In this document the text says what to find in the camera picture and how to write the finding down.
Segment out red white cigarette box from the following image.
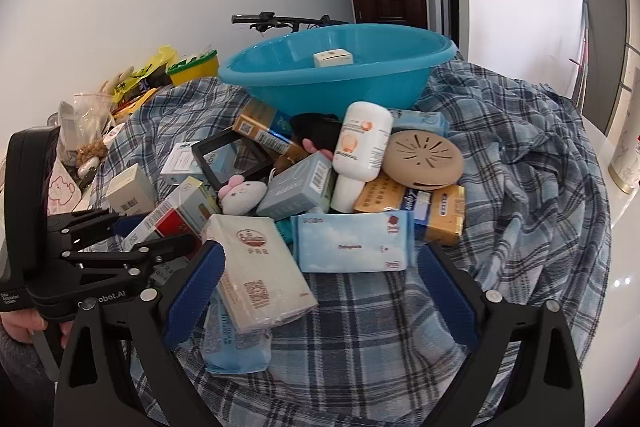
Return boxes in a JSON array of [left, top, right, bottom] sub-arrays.
[[122, 176, 220, 251]]

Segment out pink white plush toy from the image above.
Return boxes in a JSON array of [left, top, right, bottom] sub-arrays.
[[218, 174, 268, 216]]

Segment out white tissue pack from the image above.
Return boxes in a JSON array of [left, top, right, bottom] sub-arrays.
[[202, 215, 318, 334]]

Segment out blue wet wipes pack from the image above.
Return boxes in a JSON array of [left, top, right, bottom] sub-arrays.
[[291, 210, 414, 273]]

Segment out beige white square box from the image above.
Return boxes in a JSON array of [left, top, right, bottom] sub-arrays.
[[314, 49, 354, 68]]

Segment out person left hand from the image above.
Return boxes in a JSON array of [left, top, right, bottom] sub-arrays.
[[1, 309, 48, 353]]

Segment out pink bear pouch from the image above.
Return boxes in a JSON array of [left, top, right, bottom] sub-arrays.
[[48, 159, 82, 216]]

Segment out small white printed box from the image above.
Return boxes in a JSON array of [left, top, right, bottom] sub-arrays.
[[106, 164, 155, 216]]

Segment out brown braided plush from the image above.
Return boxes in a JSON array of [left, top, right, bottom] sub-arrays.
[[76, 139, 108, 168]]

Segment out white blue Raison box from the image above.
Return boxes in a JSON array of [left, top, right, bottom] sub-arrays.
[[160, 142, 206, 186]]

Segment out light blue mask pack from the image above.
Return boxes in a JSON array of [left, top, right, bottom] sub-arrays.
[[201, 291, 271, 375]]

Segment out clear zip bag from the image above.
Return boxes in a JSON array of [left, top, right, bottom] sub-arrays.
[[58, 93, 115, 166]]

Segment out teal tube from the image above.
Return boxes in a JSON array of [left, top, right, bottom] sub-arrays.
[[276, 218, 294, 245]]

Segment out beige stuffed animal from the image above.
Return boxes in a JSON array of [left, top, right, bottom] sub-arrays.
[[100, 66, 134, 95]]

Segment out grey card sleeve box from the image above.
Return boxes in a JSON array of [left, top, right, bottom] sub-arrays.
[[256, 152, 335, 221]]

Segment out gold slim carton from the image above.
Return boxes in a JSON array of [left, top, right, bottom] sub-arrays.
[[232, 98, 308, 161]]

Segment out yellow plastic bag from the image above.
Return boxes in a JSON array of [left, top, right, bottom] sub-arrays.
[[113, 46, 178, 106]]

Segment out yellow green bin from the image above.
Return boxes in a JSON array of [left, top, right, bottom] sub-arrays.
[[166, 50, 219, 87]]

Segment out yellow gold packet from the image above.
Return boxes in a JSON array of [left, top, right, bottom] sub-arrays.
[[354, 173, 465, 246]]

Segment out black plush toy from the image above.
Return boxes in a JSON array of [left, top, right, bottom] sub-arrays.
[[290, 113, 342, 160]]

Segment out white lotion bottle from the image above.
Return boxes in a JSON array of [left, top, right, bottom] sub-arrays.
[[330, 102, 394, 213]]

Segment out blue plastic basin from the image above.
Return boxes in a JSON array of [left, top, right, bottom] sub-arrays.
[[218, 24, 458, 117]]

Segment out beige round vented disc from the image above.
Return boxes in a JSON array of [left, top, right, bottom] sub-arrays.
[[382, 130, 464, 190]]

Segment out black bicycle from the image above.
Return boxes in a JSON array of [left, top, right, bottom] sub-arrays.
[[231, 11, 345, 34]]

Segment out panda wipes pack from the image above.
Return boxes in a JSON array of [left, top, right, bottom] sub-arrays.
[[390, 109, 449, 138]]

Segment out steel refrigerator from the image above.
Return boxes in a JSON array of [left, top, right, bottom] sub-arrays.
[[582, 0, 639, 141]]

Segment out black display frame case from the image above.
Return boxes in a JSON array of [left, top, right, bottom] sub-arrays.
[[191, 129, 274, 191]]

